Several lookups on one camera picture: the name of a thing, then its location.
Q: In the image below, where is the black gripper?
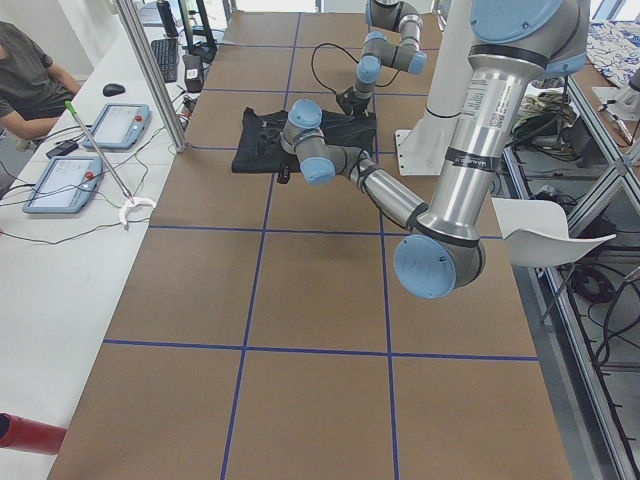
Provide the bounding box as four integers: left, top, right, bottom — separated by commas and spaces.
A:
344, 89, 373, 118
267, 141, 299, 170

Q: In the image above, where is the white plastic chair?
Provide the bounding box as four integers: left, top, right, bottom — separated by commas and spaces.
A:
492, 198, 616, 267

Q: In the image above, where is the black keyboard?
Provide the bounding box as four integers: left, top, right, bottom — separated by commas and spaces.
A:
150, 38, 178, 83

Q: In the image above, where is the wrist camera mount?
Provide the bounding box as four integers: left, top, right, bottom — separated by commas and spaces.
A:
276, 164, 291, 185

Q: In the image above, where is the white reacher grabber stick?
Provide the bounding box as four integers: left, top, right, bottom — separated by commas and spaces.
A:
65, 101, 156, 231

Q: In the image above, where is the black computer mouse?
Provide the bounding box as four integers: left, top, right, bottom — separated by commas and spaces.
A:
102, 83, 126, 97

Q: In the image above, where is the aluminium frame post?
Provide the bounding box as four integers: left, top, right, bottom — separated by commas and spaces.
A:
114, 0, 187, 153

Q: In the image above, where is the black printed t-shirt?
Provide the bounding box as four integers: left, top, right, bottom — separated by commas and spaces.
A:
231, 99, 377, 185

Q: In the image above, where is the seated person grey shirt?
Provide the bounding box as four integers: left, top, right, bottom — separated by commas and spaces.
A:
1, 22, 81, 140

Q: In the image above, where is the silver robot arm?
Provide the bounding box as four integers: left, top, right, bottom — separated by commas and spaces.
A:
336, 1, 426, 117
279, 1, 589, 299

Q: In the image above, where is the blue teach pendant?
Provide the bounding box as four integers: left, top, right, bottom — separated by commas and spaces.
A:
90, 103, 150, 151
22, 156, 103, 214

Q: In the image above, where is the red cylinder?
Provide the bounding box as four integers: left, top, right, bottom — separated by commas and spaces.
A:
1, 413, 67, 455

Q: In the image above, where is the near blue teach pendant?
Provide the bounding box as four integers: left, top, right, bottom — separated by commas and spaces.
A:
22, 156, 103, 214

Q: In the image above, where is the far blue teach pendant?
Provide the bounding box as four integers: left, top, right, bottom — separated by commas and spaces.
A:
90, 103, 150, 151

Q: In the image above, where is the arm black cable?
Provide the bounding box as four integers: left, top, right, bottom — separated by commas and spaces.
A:
310, 43, 361, 96

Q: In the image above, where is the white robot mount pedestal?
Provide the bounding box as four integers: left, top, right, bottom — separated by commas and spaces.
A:
396, 0, 474, 176

